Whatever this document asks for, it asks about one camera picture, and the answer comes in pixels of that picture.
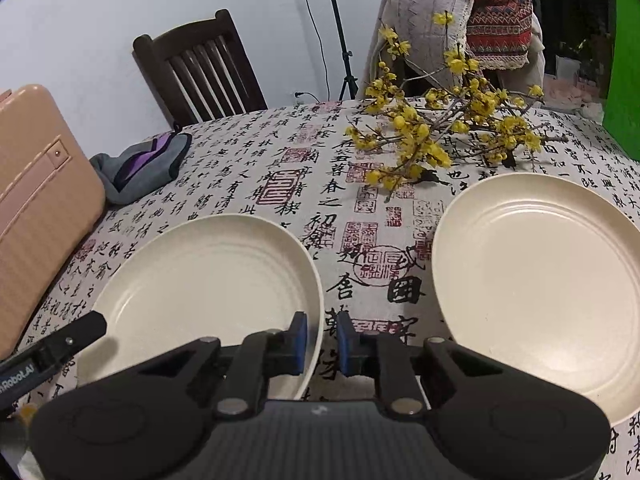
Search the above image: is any green paper bag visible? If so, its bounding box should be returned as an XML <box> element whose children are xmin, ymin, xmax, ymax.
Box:
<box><xmin>602</xmin><ymin>0</ymin><xmax>640</xmax><ymax>161</ymax></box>

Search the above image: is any cream plate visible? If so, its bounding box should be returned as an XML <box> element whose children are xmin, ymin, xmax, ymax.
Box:
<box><xmin>431</xmin><ymin>172</ymin><xmax>640</xmax><ymax>428</ymax></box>
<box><xmin>77</xmin><ymin>214</ymin><xmax>323</xmax><ymax>401</ymax></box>

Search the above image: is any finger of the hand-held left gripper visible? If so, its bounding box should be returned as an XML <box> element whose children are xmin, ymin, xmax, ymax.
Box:
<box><xmin>37</xmin><ymin>310</ymin><xmax>108</xmax><ymax>366</ymax></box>

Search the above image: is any grey purple pouch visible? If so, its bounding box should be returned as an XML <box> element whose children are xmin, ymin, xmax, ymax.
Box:
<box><xmin>90</xmin><ymin>131</ymin><xmax>193</xmax><ymax>206</ymax></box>

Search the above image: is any dark wooden chair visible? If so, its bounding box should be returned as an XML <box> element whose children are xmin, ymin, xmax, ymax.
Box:
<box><xmin>132</xmin><ymin>8</ymin><xmax>268</xmax><ymax>133</ymax></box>

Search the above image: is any beige coat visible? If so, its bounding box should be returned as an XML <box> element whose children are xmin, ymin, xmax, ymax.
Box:
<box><xmin>362</xmin><ymin>10</ymin><xmax>546</xmax><ymax>102</ymax></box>

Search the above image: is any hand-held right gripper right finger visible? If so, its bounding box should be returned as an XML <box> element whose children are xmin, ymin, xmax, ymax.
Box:
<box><xmin>336</xmin><ymin>311</ymin><xmax>506</xmax><ymax>418</ymax></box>

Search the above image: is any black studio light stand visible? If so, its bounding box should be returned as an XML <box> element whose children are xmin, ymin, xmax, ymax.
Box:
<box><xmin>320</xmin><ymin>0</ymin><xmax>361</xmax><ymax>102</ymax></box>

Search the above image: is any red patterned cloth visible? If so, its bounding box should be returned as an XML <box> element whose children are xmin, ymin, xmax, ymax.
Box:
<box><xmin>440</xmin><ymin>0</ymin><xmax>533</xmax><ymax>72</ymax></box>

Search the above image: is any yellow flower branch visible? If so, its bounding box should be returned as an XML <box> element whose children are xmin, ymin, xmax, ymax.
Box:
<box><xmin>346</xmin><ymin>10</ymin><xmax>568</xmax><ymax>201</ymax></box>

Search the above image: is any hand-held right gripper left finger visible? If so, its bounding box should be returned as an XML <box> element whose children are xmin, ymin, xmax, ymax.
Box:
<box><xmin>135</xmin><ymin>311</ymin><xmax>308</xmax><ymax>418</ymax></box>

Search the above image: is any pink beige hard case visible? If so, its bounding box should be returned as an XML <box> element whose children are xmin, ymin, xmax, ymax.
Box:
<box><xmin>0</xmin><ymin>85</ymin><xmax>106</xmax><ymax>358</ymax></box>

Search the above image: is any cream quilted cloth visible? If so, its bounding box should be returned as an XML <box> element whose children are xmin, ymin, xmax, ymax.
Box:
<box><xmin>376</xmin><ymin>0</ymin><xmax>475</xmax><ymax>92</ymax></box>

